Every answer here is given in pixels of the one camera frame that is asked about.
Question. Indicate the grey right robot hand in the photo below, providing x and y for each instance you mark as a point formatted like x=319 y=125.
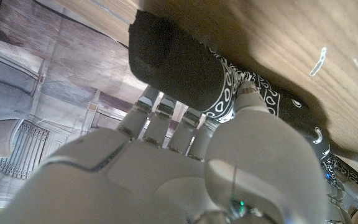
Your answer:
x=166 y=180

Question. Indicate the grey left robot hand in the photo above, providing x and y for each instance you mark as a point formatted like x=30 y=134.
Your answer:
x=353 y=193

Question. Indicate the black paisley bandana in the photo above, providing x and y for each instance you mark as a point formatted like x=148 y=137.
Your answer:
x=172 y=62

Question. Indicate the printed sofa room backdrop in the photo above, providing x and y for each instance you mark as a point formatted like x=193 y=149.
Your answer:
x=57 y=62

